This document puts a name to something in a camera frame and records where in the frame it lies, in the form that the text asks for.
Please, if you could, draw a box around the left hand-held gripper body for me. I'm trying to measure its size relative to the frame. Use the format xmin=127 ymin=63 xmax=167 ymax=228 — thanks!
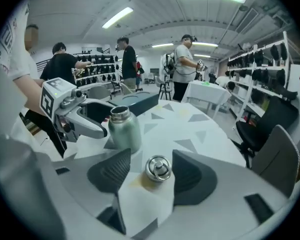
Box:
xmin=39 ymin=77 xmax=88 ymax=144

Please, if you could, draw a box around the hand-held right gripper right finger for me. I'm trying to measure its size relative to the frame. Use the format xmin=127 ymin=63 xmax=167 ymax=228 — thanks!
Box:
xmin=139 ymin=149 xmax=290 ymax=240

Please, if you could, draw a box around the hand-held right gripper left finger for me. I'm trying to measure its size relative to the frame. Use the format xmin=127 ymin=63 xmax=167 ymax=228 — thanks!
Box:
xmin=36 ymin=148 xmax=132 ymax=240

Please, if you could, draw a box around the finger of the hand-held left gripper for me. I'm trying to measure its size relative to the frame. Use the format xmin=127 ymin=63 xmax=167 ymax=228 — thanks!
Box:
xmin=74 ymin=105 xmax=109 ymax=140
xmin=85 ymin=100 xmax=116 ymax=126

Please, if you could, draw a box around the green metal bottle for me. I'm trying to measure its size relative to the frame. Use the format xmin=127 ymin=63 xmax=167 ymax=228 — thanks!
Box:
xmin=107 ymin=105 xmax=143 ymax=155

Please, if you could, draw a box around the shiny metal round object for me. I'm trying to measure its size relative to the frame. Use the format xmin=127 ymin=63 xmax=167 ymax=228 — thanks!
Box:
xmin=144 ymin=155 xmax=173 ymax=183

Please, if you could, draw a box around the person's left forearm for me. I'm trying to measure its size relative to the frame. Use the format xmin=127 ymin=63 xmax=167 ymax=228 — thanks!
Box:
xmin=13 ymin=73 xmax=52 ymax=117

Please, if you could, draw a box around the grey-green chair with black legs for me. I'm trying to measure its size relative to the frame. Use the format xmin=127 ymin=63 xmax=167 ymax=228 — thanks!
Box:
xmin=86 ymin=85 xmax=113 ymax=102

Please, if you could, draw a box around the group of black devices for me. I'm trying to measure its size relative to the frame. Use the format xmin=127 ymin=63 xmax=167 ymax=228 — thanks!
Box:
xmin=226 ymin=42 xmax=289 ymax=105
xmin=74 ymin=54 xmax=120 ymax=87

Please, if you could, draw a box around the teal box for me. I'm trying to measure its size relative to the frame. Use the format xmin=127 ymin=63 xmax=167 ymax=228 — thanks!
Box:
xmin=108 ymin=91 xmax=160 ymax=117

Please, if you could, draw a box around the white shelf rack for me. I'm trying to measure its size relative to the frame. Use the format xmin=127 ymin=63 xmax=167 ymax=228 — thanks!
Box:
xmin=225 ymin=30 xmax=292 ymax=122
xmin=73 ymin=53 xmax=120 ymax=88

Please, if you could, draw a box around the person's white printed shirt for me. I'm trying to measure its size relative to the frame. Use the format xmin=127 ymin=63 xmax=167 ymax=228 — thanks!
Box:
xmin=0 ymin=0 xmax=38 ymax=85

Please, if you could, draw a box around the black legged stool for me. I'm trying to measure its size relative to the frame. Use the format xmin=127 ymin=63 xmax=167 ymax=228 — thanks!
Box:
xmin=154 ymin=75 xmax=173 ymax=102

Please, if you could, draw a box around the white triangle patterned tablecloth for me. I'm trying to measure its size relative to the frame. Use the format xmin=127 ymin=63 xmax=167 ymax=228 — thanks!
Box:
xmin=63 ymin=99 xmax=248 ymax=238

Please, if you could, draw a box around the black office chair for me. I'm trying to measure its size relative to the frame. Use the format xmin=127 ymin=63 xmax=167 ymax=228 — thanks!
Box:
xmin=235 ymin=95 xmax=299 ymax=170

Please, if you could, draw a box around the white clothed table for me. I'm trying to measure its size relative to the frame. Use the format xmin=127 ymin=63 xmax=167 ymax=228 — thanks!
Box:
xmin=180 ymin=80 xmax=233 ymax=121

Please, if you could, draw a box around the white fridge with red label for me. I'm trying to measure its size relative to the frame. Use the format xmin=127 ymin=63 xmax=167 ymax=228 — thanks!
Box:
xmin=286 ymin=63 xmax=300 ymax=147

